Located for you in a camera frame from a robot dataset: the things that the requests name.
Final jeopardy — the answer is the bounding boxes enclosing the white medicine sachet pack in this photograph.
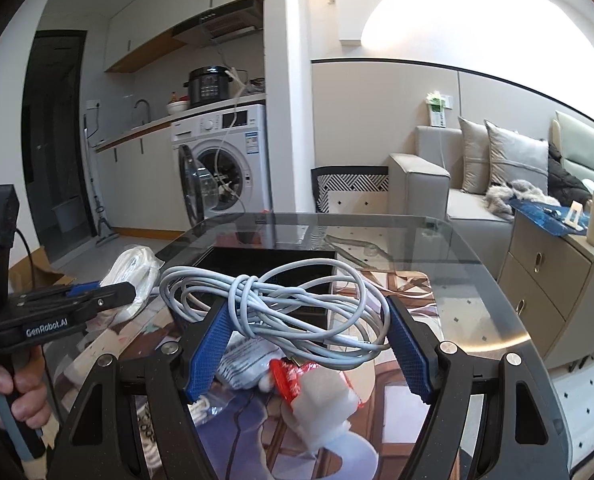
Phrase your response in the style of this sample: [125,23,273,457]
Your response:
[216,333,284,390]

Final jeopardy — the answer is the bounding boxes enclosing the adidas bag of laces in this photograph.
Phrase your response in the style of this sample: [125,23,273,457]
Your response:
[97,245,163,328]

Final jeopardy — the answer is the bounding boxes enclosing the red snack packet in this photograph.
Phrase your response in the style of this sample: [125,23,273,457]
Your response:
[269,358,318,405]

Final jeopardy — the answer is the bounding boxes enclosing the white foam block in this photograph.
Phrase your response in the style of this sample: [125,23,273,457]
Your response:
[290,367,360,452]

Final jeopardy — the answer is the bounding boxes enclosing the person's left hand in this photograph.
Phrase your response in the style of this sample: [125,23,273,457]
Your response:
[0,347,52,429]

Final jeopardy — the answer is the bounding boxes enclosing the cardboard box on floor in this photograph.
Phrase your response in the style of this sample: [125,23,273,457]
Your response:
[8,246,74,292]

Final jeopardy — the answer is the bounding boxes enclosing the upright floor mop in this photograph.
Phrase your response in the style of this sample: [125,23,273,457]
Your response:
[83,112,119,247]

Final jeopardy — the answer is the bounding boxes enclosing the anime printed desk mat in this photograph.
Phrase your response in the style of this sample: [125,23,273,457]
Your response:
[41,259,478,480]

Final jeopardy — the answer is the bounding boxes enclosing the black open storage box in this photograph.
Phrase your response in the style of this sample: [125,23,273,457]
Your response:
[191,245,339,331]

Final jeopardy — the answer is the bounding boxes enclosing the beige sofa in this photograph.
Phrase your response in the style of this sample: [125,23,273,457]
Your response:
[388,112,594,275]

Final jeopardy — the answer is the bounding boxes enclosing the beige side cabinet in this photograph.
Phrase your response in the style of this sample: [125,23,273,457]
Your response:
[498,214,594,370]

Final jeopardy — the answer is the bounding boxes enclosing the white front-load washing machine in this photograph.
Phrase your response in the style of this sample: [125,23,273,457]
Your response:
[171,103,272,226]

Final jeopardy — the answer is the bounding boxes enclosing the grey fluffy clothing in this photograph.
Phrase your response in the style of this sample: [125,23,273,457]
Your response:
[483,179,560,219]

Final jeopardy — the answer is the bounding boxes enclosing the kitchen faucet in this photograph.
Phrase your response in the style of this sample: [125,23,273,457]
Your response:
[132,99,152,129]

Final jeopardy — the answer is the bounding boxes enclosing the black white patterned chair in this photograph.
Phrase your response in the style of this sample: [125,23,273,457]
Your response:
[311,166,389,214]

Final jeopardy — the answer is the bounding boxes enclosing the blue book on cabinet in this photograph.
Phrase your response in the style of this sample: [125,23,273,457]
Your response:
[508,198,590,237]

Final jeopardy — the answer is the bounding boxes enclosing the white bowl on counter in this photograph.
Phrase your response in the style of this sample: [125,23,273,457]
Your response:
[167,100,190,115]

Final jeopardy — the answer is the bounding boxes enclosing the grey cushion left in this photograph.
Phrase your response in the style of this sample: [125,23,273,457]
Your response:
[458,117,490,195]

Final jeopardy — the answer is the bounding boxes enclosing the grey cushion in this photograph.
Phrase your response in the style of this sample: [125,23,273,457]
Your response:
[484,120,548,193]
[458,117,490,195]

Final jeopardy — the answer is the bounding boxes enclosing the grey cushion right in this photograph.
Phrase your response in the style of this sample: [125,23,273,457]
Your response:
[484,120,548,193]

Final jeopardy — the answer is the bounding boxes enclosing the black jacket on sofa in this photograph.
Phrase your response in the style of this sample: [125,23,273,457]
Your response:
[547,142,592,209]

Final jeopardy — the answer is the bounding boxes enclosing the black electric pressure cooker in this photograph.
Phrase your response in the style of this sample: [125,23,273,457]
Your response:
[184,65,233,107]

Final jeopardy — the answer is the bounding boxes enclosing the upper kitchen cabinets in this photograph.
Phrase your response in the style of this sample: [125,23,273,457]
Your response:
[105,0,236,73]

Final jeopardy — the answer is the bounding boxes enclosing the range hood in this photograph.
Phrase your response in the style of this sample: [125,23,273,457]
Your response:
[171,0,263,48]

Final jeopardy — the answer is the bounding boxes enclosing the white charger cable on washer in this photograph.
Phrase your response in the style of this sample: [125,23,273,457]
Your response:
[211,44,254,212]

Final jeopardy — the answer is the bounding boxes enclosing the white wall intercom phone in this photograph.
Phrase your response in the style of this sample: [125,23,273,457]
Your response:
[425,91,453,128]

